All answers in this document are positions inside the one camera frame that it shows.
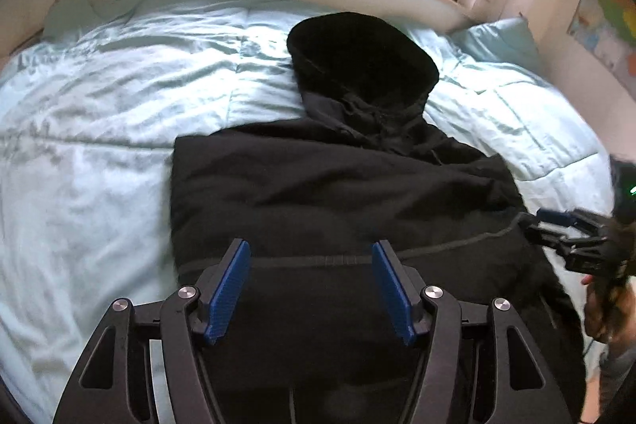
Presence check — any wall map poster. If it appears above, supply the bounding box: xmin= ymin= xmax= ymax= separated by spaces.
xmin=566 ymin=0 xmax=636 ymax=79

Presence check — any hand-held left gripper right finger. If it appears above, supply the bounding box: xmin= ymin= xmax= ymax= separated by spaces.
xmin=372 ymin=239 xmax=572 ymax=424

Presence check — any person's right forearm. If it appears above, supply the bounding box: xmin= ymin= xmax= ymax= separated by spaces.
xmin=596 ymin=341 xmax=636 ymax=424

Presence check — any light blue quilted comforter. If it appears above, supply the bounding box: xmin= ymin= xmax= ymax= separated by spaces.
xmin=0 ymin=0 xmax=617 ymax=424

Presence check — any person's right hand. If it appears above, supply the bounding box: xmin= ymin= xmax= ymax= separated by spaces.
xmin=583 ymin=274 xmax=628 ymax=346

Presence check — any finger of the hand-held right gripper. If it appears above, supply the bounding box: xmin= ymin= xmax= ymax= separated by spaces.
xmin=535 ymin=207 xmax=604 ymax=232
xmin=518 ymin=213 xmax=604 ymax=256

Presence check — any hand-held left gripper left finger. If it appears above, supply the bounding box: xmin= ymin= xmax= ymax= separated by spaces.
xmin=52 ymin=238 xmax=252 ymax=424

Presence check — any black hooded jacket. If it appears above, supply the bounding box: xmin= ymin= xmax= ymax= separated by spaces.
xmin=170 ymin=12 xmax=589 ymax=424

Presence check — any light blue pillow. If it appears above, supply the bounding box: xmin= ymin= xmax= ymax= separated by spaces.
xmin=450 ymin=17 xmax=545 ymax=74

